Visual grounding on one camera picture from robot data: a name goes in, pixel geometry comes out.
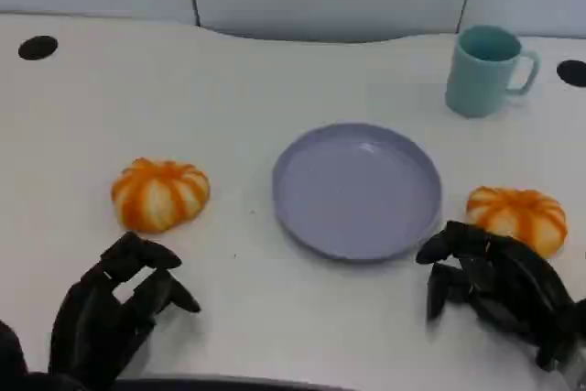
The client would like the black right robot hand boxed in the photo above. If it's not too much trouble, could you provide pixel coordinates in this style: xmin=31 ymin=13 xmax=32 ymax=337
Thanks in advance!
xmin=415 ymin=220 xmax=586 ymax=372

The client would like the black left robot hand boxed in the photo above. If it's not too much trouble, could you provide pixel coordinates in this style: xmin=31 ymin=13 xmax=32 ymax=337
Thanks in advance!
xmin=48 ymin=230 xmax=202 ymax=386

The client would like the orange white toy bread roll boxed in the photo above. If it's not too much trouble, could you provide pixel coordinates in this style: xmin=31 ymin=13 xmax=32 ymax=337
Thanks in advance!
xmin=111 ymin=157 xmax=212 ymax=233
xmin=465 ymin=185 xmax=569 ymax=259

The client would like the pale green mug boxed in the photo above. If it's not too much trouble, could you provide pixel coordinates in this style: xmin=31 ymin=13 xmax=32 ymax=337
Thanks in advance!
xmin=444 ymin=24 xmax=541 ymax=118

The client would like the lilac plate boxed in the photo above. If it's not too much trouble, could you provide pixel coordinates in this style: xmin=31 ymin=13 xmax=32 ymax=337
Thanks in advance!
xmin=272 ymin=123 xmax=444 ymax=266

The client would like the black round table grommet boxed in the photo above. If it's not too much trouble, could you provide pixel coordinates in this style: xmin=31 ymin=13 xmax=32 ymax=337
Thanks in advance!
xmin=17 ymin=35 xmax=60 ymax=61
xmin=556 ymin=60 xmax=586 ymax=88

